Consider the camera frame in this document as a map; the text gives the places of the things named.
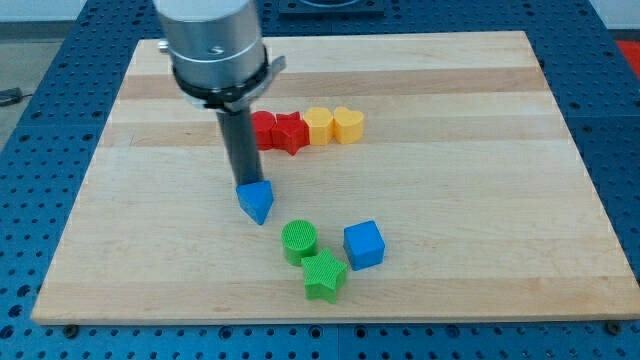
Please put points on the red cylinder block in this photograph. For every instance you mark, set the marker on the red cylinder block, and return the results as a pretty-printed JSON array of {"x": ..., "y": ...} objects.
[{"x": 263, "y": 123}]

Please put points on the blue triangle block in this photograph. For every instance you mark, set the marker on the blue triangle block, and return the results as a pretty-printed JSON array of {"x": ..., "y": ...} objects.
[{"x": 256, "y": 200}]

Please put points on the red star block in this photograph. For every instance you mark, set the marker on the red star block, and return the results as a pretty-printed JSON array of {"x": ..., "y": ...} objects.
[{"x": 290, "y": 133}]

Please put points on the yellow pentagon block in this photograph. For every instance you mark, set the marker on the yellow pentagon block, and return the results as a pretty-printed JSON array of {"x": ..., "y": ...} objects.
[{"x": 320, "y": 123}]

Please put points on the green cylinder block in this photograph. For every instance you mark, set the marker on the green cylinder block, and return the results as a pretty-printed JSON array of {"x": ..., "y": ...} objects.
[{"x": 299, "y": 240}]

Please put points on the blue cube block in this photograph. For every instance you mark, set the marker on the blue cube block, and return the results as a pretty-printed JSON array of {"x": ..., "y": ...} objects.
[{"x": 364, "y": 245}]

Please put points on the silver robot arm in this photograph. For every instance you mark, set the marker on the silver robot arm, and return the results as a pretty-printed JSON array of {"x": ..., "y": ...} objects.
[{"x": 220, "y": 62}]

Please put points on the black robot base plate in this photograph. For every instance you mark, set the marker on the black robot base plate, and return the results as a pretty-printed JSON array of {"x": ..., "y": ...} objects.
[{"x": 330, "y": 7}]

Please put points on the yellow heart block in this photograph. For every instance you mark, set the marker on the yellow heart block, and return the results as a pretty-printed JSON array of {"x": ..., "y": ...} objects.
[{"x": 348, "y": 125}]

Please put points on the wooden board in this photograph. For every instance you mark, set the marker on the wooden board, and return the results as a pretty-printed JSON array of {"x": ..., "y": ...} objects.
[{"x": 466, "y": 165}]

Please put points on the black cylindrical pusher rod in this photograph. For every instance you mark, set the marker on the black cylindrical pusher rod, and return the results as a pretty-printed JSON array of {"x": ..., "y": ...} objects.
[{"x": 241, "y": 146}]

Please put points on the green star block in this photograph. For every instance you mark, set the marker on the green star block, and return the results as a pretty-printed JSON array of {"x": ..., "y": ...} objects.
[{"x": 324, "y": 275}]

